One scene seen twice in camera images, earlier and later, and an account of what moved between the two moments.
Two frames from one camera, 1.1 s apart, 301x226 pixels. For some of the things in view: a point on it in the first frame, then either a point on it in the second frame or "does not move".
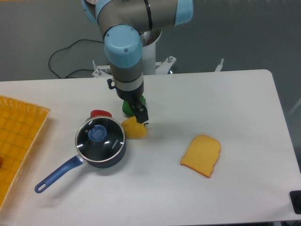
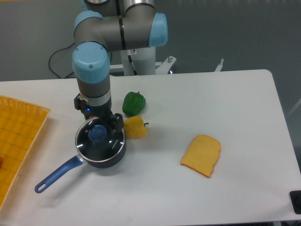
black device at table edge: x=295 y=196 does not move
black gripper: x=133 y=97 → x=104 y=112
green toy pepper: x=128 y=108 does not move
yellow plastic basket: x=21 y=125 does not move
